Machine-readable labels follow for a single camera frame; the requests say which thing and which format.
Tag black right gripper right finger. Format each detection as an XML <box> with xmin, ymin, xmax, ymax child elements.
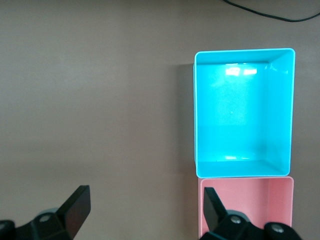
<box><xmin>199</xmin><ymin>186</ymin><xmax>302</xmax><ymax>240</ymax></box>

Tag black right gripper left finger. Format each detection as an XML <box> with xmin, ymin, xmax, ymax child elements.
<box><xmin>0</xmin><ymin>185</ymin><xmax>91</xmax><ymax>240</ymax></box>

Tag pink plastic bin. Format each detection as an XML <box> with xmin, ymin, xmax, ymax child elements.
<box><xmin>197</xmin><ymin>176</ymin><xmax>295</xmax><ymax>238</ymax></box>

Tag blue plastic bin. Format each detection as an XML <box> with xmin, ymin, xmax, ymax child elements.
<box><xmin>192</xmin><ymin>47</ymin><xmax>296</xmax><ymax>179</ymax></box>

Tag long black looped cable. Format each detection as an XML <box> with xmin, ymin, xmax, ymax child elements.
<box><xmin>222</xmin><ymin>0</ymin><xmax>320</xmax><ymax>23</ymax></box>

